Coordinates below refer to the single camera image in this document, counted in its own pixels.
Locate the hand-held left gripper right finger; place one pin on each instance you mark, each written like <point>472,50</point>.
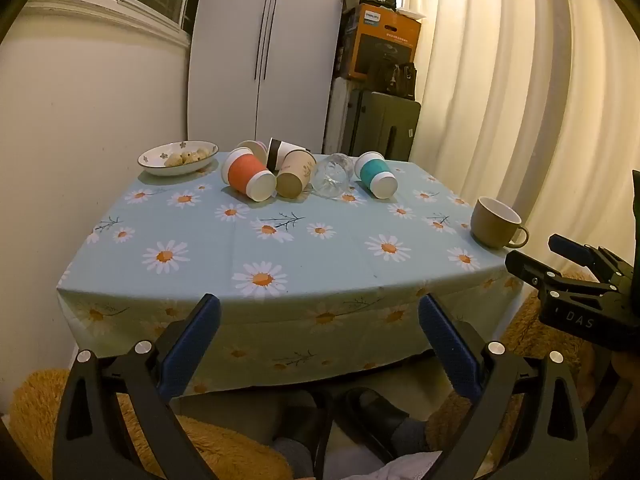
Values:
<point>447,345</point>

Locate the clear glass cup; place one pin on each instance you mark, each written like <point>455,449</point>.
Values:
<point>332,175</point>

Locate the black slipper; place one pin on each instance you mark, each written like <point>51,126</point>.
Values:
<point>305,425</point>
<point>372,417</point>

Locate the black handbag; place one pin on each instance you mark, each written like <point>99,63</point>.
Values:
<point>397,80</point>

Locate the white appliance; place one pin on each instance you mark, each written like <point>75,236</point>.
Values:
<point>336,115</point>

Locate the brown fluffy blanket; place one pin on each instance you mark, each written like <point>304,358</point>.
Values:
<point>225,452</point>

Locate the pale pink paper cup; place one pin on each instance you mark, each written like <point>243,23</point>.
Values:
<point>252,147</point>

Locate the teal paper cup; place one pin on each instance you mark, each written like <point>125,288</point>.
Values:
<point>372,172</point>

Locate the white flower print bowl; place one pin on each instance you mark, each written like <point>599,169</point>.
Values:
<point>155,162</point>

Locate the cream curtain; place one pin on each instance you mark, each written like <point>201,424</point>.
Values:
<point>525,85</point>

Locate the white flat tray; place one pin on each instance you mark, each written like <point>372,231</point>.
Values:
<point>410,12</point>

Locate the orange cardboard box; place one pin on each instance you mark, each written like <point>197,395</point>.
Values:
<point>385,40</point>

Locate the brown ceramic mug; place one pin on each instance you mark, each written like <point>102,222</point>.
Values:
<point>492,227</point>

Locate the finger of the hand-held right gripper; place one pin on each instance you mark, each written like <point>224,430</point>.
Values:
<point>570,247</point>
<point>530,267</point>

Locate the black and white paper cup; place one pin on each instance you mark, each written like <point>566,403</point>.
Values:
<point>280,150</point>

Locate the pile of pale biscuits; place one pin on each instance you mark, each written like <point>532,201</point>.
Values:
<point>190,156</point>

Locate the dark green suitcase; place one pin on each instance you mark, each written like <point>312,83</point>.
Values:
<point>380,125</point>

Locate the white wardrobe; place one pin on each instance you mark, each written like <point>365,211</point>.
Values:
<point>225,60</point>

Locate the orange paper cup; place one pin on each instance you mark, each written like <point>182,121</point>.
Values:
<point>242,172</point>

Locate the beige paper cup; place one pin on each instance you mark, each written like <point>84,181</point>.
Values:
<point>295,175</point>

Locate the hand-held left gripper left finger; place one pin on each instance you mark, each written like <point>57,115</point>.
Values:
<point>192,345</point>

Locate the blue daisy print tablecloth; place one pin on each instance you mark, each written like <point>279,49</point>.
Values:
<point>300,240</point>

